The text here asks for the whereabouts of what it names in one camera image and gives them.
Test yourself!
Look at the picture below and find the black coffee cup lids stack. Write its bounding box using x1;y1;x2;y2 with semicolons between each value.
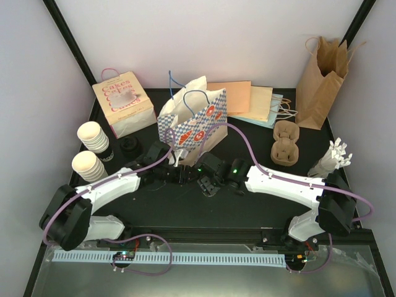
119;136;142;160

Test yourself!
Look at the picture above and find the Cakes printed paper bag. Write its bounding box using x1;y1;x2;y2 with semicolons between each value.
92;68;157;139

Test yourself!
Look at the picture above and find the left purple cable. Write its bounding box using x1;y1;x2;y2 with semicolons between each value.
42;128;177;275

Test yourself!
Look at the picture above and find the left black frame post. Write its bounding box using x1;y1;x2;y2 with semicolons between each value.
42;0;97;86

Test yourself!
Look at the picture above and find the tan flat paper bag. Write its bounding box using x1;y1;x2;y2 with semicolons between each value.
228;86;273;122

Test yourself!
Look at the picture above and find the blue checkered paper bag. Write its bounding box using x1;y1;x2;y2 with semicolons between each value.
157;75;228;166

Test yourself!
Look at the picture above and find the right black frame post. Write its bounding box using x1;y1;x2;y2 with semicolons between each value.
339;0;376;48

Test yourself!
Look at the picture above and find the light blue cable duct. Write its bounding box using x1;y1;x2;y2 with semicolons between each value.
52;250;286;268

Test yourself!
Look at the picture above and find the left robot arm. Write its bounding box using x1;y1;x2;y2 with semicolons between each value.
39;141;197;251

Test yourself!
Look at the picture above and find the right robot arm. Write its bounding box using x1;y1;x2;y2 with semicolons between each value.
194;152;356;250

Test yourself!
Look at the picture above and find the orange flat paper bag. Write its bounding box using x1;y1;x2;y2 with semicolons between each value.
207;81;251;115

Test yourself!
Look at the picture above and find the near paper cup stack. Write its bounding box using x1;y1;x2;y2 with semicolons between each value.
72;150;108;183

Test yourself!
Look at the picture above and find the standing brown paper bag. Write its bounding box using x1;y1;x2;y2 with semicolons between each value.
296;37;357;130

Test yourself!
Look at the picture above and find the far paper cup stack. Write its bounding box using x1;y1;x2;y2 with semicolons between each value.
77;121;114;162

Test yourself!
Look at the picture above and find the paper cup stack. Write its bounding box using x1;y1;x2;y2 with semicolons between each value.
72;150;108;183
77;121;114;162

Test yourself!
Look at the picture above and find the black frame post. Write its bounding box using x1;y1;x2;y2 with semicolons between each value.
339;0;376;48
42;0;97;86

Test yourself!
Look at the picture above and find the light blue flat paper bag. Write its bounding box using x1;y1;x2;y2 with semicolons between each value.
231;94;298;129

